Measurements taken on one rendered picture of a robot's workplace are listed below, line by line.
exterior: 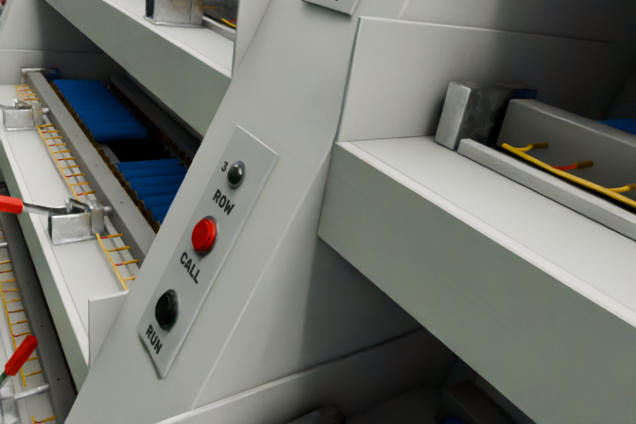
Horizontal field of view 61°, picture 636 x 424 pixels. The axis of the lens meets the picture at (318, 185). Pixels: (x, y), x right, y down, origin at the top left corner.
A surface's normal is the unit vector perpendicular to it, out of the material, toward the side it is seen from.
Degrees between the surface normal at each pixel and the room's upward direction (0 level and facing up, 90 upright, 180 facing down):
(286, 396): 90
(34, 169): 23
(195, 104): 112
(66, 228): 90
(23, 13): 90
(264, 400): 90
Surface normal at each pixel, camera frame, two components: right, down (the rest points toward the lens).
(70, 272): 0.17, -0.90
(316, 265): 0.56, 0.41
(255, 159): -0.69, -0.26
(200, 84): -0.81, 0.10
